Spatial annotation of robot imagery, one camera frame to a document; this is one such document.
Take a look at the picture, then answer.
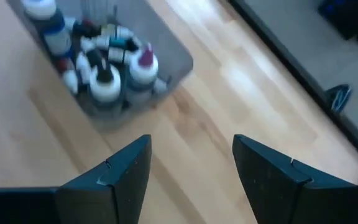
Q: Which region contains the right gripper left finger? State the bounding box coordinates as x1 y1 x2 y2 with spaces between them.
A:
56 134 153 224

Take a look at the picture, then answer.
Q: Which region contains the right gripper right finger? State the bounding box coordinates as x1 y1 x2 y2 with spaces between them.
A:
232 134 358 224

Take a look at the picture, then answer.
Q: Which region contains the large black food coloring bottle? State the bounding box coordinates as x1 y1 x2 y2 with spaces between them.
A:
87 63 124 118

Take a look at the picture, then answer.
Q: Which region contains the small red food coloring bottle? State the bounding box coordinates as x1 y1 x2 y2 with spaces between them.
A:
56 57 80 96

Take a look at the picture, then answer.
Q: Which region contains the large purple food coloring bottle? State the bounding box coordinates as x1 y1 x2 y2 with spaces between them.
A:
124 42 160 105

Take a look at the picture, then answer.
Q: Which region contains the large blue food coloring bottle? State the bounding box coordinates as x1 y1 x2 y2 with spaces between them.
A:
20 0 74 58

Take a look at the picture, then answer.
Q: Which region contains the translucent grey plastic bin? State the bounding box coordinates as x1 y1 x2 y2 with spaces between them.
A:
6 0 195 131

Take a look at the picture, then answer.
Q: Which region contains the dark blurry background object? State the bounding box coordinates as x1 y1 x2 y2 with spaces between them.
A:
317 0 358 43

